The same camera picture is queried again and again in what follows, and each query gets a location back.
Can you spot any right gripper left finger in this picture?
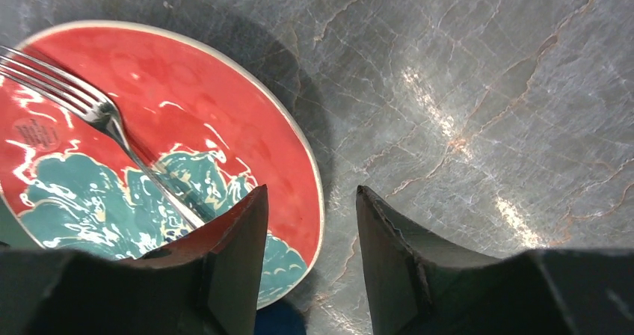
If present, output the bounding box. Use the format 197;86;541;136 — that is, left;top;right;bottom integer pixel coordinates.
1;185;268;334

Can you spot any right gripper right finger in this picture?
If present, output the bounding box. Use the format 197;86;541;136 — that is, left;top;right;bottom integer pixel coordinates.
356;185;633;334

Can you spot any red teal floral plate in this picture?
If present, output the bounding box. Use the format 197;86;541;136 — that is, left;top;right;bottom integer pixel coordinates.
1;20;324;308

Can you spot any green rectangular placemat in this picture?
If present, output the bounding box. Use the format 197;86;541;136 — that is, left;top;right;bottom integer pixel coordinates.
1;200;37;249

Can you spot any dark blue mug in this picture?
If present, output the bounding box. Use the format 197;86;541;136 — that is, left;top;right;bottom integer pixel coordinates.
253;300;307;335

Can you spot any silver metal fork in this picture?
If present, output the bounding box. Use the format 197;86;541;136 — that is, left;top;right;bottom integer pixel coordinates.
1;46;205;229

